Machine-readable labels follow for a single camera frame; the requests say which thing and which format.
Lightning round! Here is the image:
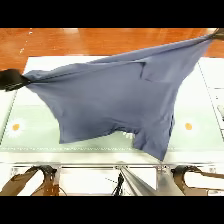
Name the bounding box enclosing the silver frame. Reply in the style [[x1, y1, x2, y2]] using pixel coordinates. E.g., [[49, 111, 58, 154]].
[[0, 161, 224, 197]]

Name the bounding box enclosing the black cable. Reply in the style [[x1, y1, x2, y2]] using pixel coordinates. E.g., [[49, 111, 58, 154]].
[[105, 172, 126, 197]]

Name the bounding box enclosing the blue T-shirt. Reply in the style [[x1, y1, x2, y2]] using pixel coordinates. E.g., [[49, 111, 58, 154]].
[[22, 33, 214, 162]]

